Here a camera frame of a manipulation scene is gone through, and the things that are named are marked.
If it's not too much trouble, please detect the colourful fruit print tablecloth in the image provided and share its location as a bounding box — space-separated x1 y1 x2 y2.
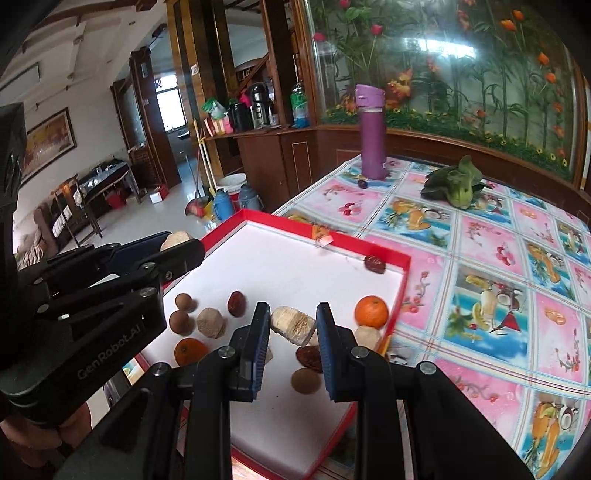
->
276 157 590 479

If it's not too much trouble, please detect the black kettle flask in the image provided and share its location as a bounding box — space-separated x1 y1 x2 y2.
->
249 82 273 129

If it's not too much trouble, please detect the purple thermos bottle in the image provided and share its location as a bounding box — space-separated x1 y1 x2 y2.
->
356 84 387 180

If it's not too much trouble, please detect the floral glass screen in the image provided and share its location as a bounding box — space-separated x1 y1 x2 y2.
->
304 1 582 180

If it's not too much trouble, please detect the brown longan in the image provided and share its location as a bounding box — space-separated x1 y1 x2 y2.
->
175 293 197 313

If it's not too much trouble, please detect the orange tangerine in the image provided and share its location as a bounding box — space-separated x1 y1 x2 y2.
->
173 338 209 367
353 296 390 330

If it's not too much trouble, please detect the grey thermos jug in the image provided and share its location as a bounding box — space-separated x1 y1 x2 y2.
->
238 183 263 211

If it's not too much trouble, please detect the green bok choy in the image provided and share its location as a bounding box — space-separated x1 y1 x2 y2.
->
420 155 486 210

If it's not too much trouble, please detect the brown longan fruit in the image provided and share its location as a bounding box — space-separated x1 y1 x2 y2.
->
169 310 192 336

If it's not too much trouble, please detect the rough beige cake chunk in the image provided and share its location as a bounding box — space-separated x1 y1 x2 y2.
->
271 306 318 347

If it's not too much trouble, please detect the brown kiwi fruit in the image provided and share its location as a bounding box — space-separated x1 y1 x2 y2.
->
290 368 322 395

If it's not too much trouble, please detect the beige hexagonal cake piece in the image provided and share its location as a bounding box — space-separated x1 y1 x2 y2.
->
195 307 226 339

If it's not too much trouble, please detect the red white tray box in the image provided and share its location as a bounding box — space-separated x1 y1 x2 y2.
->
163 210 411 479

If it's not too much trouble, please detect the white basin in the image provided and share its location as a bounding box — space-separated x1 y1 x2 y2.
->
217 172 247 193

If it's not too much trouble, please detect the green plastic bottle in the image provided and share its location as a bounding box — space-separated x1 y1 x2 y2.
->
290 82 310 129

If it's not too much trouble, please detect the framed wall painting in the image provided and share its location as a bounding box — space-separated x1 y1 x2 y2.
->
22 107 77 183

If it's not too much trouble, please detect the left hand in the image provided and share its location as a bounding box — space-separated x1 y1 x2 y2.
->
1 403 92 468

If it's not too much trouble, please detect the blue thermos jug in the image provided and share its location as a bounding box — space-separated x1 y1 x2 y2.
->
212 189 235 222

